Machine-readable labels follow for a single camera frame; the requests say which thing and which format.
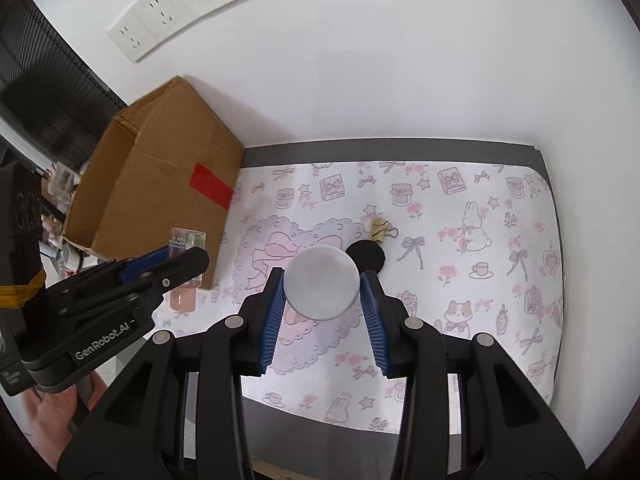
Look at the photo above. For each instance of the gold binder clip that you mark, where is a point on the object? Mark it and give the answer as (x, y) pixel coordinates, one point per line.
(382, 229)

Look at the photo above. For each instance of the plain black round puff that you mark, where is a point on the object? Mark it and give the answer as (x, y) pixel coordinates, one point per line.
(368, 255)

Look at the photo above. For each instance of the black window blinds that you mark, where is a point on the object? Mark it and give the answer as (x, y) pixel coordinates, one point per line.
(51, 97)

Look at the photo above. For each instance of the pink patterned table mat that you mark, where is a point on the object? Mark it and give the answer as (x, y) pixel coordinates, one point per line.
(478, 251)

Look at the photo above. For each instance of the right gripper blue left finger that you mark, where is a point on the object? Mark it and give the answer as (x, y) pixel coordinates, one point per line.
(271, 327)

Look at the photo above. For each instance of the pink glass perfume bottle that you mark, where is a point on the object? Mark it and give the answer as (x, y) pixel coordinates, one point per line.
(183, 297)

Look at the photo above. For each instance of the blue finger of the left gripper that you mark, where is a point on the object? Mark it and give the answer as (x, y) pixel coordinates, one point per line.
(163, 273)
(137, 266)

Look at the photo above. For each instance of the brown cardboard box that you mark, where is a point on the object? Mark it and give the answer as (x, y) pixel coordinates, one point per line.
(166, 161)

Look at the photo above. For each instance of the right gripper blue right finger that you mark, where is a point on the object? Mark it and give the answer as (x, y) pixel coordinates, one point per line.
(373, 300)

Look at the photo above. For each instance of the white round plastic cap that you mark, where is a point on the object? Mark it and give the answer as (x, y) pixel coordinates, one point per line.
(321, 283)

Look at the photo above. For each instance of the white wall socket panel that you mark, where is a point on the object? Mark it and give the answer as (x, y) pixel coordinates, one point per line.
(148, 23)

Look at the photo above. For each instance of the person left hand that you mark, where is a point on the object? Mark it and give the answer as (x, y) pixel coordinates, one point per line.
(48, 416)

